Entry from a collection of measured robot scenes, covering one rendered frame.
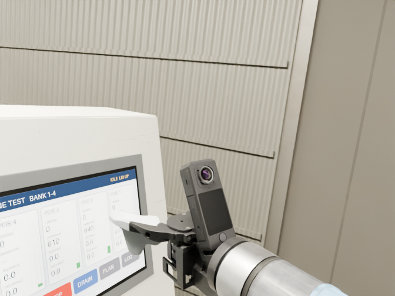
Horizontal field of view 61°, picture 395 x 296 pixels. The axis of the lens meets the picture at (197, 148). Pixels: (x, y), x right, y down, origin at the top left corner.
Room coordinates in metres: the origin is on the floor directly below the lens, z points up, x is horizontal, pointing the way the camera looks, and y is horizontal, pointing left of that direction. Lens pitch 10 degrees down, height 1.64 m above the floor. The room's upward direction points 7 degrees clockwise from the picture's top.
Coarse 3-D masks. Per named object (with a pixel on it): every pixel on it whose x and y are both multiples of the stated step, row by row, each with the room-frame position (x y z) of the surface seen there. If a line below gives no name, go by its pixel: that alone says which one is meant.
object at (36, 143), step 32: (0, 128) 0.61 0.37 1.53; (32, 128) 0.67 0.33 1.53; (64, 128) 0.73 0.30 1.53; (96, 128) 0.81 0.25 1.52; (128, 128) 0.91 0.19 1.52; (0, 160) 0.60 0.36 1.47; (32, 160) 0.65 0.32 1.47; (64, 160) 0.71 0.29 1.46; (160, 160) 1.01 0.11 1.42; (160, 192) 0.98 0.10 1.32; (160, 256) 0.93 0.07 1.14; (160, 288) 0.91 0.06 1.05
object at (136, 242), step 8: (112, 216) 0.47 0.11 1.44; (120, 216) 0.46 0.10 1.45; (128, 216) 0.45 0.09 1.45; (136, 216) 0.45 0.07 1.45; (144, 216) 0.45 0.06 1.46; (152, 216) 0.45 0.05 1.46; (120, 224) 0.45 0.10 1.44; (128, 224) 0.44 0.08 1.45; (152, 224) 0.43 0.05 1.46; (128, 232) 0.45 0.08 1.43; (128, 240) 0.45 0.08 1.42; (136, 240) 0.45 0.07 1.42; (144, 240) 0.44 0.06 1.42; (128, 248) 0.45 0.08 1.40; (136, 248) 0.45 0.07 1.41
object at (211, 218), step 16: (208, 160) 0.43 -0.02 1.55; (192, 176) 0.41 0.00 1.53; (208, 176) 0.41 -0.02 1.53; (192, 192) 0.40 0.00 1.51; (208, 192) 0.41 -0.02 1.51; (192, 208) 0.41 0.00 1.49; (208, 208) 0.40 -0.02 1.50; (224, 208) 0.41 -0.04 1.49; (208, 224) 0.39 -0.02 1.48; (224, 224) 0.40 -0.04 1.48; (208, 240) 0.38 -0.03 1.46; (224, 240) 0.39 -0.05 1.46
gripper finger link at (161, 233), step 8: (136, 224) 0.43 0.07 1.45; (144, 224) 0.43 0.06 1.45; (160, 224) 0.43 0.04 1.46; (136, 232) 0.43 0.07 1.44; (144, 232) 0.42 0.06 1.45; (152, 232) 0.41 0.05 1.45; (160, 232) 0.41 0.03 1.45; (168, 232) 0.41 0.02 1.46; (152, 240) 0.41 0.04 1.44; (160, 240) 0.41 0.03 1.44; (168, 240) 0.41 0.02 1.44
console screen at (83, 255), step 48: (0, 192) 0.58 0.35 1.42; (48, 192) 0.66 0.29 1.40; (96, 192) 0.77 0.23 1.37; (144, 192) 0.91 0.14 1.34; (0, 240) 0.56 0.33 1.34; (48, 240) 0.64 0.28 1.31; (96, 240) 0.74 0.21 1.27; (0, 288) 0.54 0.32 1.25; (48, 288) 0.62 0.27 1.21; (96, 288) 0.71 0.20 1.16
